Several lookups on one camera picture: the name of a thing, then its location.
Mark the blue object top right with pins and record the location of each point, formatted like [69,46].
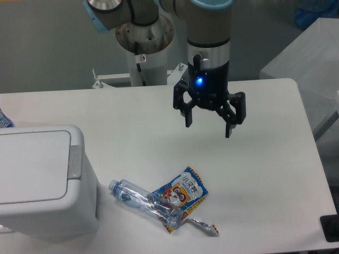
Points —
[307,12]

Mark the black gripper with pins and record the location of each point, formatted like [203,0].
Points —
[208,89]

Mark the blue snack wrapper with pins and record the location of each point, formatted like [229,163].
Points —
[187,191]

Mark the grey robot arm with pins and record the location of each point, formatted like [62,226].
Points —
[208,25]

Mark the white metal mounting bracket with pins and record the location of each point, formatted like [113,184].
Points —
[123,80]

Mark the white side table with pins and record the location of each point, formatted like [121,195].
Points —
[311,60]

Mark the blue white packet left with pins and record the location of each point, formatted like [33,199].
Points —
[5,122]

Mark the crushed clear plastic bottle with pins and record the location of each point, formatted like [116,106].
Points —
[146,202]

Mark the black device at edge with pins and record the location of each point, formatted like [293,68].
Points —
[329,225]

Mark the white trash can lid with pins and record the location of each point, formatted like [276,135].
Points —
[34,166]

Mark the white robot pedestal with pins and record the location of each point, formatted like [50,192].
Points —
[146,50]

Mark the grey lid push button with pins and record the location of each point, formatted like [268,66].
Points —
[75,162]

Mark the white trash can body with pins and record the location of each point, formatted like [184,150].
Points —
[76,213]

